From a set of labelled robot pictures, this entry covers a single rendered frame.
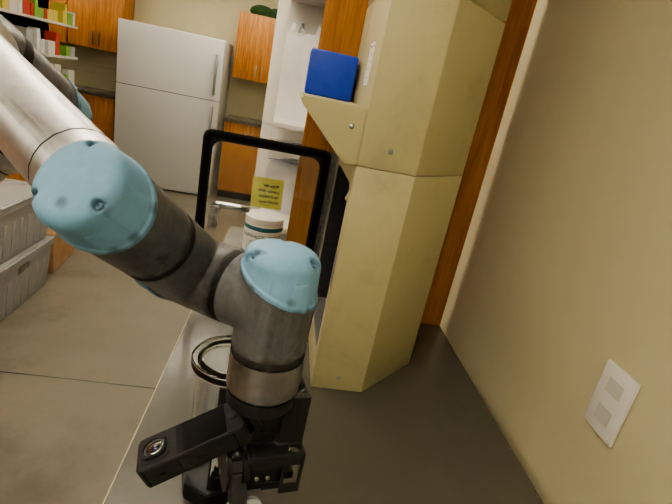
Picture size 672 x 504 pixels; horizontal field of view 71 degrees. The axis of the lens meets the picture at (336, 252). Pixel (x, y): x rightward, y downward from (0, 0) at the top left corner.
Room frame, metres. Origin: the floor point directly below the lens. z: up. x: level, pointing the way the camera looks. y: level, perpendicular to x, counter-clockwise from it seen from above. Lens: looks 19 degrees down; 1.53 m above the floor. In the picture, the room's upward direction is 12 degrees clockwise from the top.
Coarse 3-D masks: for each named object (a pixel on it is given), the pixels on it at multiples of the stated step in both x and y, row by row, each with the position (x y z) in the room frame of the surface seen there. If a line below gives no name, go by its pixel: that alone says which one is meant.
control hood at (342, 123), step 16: (304, 96) 0.82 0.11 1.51; (320, 96) 1.00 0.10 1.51; (320, 112) 0.82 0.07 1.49; (336, 112) 0.83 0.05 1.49; (352, 112) 0.83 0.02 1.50; (320, 128) 0.83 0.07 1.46; (336, 128) 0.83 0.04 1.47; (352, 128) 0.83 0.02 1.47; (336, 144) 0.83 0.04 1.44; (352, 144) 0.83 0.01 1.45; (352, 160) 0.84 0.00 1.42
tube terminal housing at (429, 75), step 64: (384, 0) 0.91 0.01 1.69; (448, 0) 0.85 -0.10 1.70; (384, 64) 0.84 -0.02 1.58; (448, 64) 0.87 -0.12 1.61; (384, 128) 0.84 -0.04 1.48; (448, 128) 0.91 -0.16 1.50; (384, 192) 0.85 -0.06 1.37; (448, 192) 0.97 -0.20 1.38; (384, 256) 0.85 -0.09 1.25; (384, 320) 0.87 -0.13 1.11; (320, 384) 0.84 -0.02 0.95
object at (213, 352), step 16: (224, 336) 0.59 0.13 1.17; (192, 352) 0.54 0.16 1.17; (208, 352) 0.56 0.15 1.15; (224, 352) 0.58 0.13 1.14; (192, 368) 0.52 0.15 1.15; (208, 368) 0.51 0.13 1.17; (224, 368) 0.59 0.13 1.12; (208, 384) 0.51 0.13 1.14; (208, 400) 0.51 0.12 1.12; (192, 416) 0.52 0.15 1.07; (208, 464) 0.50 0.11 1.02; (192, 480) 0.51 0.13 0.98
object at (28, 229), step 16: (0, 192) 2.41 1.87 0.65; (16, 192) 2.46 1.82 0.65; (0, 208) 2.17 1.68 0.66; (16, 208) 2.30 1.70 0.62; (32, 208) 2.48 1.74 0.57; (0, 224) 2.18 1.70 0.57; (16, 224) 2.33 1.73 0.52; (32, 224) 2.50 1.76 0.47; (0, 240) 2.19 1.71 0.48; (16, 240) 2.34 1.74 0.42; (32, 240) 2.51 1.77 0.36; (0, 256) 2.20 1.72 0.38
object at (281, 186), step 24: (216, 144) 1.10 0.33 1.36; (216, 168) 1.10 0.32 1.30; (240, 168) 1.11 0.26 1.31; (264, 168) 1.12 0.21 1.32; (288, 168) 1.12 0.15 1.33; (312, 168) 1.13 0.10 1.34; (216, 192) 1.10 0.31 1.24; (240, 192) 1.11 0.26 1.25; (264, 192) 1.12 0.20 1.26; (288, 192) 1.13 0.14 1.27; (312, 192) 1.13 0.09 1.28; (240, 216) 1.11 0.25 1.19; (264, 216) 1.12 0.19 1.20; (288, 216) 1.13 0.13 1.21; (240, 240) 1.11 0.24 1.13; (288, 240) 1.13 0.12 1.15
